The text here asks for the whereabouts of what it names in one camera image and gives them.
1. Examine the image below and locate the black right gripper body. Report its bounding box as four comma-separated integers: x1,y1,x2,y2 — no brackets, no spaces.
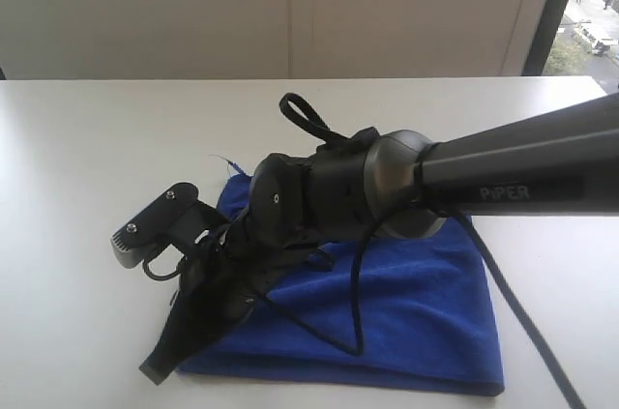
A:
182,215,318,346

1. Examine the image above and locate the blue microfiber towel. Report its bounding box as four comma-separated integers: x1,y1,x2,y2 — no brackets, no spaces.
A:
173,171,507,384

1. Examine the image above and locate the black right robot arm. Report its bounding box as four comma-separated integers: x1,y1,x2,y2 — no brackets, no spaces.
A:
121,93,618,383

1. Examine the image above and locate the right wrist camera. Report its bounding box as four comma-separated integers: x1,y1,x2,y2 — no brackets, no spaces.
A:
111,182,229,269

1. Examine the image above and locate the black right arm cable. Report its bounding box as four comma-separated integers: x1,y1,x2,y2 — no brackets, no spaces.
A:
251,92,589,409

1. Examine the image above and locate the dark window frame post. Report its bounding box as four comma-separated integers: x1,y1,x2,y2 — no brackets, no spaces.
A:
521,0,569,76

